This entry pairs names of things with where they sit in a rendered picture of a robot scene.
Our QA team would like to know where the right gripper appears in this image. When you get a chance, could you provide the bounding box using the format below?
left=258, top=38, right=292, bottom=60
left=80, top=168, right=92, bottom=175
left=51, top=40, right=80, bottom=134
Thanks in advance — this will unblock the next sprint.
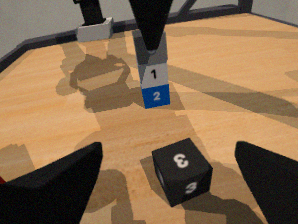
left=129, top=0, right=173, bottom=51

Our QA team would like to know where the red block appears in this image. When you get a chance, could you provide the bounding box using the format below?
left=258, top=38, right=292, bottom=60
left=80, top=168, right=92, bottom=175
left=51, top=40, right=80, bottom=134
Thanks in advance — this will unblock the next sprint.
left=0, top=177, right=6, bottom=184

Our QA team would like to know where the white block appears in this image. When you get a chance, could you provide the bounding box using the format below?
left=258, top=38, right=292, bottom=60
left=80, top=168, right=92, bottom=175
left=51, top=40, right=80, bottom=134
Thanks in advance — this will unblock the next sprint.
left=136, top=58, right=169, bottom=89

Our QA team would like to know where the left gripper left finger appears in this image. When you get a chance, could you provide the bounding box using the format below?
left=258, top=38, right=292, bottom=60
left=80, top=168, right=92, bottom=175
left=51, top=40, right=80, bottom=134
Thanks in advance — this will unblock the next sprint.
left=0, top=142, right=103, bottom=224

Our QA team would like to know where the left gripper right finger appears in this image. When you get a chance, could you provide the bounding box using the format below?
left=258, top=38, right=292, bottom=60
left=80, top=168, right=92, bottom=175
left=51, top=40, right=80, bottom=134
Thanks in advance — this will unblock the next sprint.
left=234, top=141, right=298, bottom=224

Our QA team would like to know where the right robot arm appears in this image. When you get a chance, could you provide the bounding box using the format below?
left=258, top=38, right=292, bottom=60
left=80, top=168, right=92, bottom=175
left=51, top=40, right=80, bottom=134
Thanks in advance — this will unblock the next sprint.
left=73, top=0, right=106, bottom=27

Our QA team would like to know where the blue block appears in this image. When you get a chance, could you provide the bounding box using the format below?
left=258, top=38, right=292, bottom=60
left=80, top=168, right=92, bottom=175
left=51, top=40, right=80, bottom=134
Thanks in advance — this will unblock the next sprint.
left=141, top=84, right=170, bottom=109

